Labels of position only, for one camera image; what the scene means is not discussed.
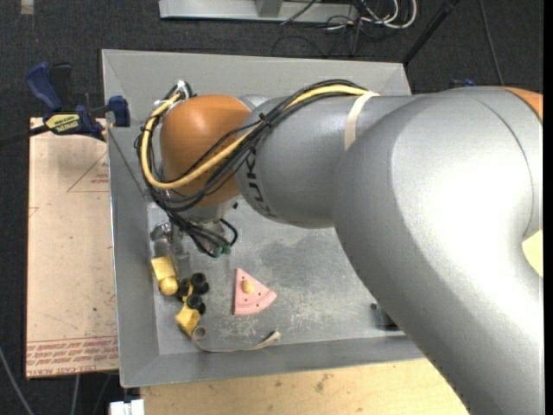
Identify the pink wedge toy yellow knob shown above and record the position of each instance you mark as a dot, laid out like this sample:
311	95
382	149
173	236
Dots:
250	301

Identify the grey metal bin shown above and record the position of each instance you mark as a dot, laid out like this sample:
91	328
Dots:
302	275

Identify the yellow toy vehicle black wheels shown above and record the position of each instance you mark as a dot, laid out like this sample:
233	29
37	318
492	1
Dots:
164	270

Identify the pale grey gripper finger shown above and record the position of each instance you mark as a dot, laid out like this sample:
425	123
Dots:
163	247
184	264

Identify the brown cardboard board red print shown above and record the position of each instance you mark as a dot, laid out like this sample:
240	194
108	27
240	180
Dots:
69	249

